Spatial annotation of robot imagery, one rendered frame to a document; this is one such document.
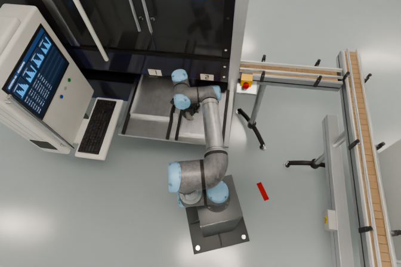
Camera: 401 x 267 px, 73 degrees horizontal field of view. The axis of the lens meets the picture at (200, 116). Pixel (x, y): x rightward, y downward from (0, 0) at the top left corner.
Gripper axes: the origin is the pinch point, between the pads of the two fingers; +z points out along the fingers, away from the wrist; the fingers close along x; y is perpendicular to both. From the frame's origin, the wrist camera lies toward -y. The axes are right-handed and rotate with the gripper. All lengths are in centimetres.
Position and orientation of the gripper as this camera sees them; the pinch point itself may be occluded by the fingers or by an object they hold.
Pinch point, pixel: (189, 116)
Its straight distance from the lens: 157.9
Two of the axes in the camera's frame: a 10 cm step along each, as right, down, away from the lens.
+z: 1.6, 6.0, 7.8
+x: 5.0, -7.3, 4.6
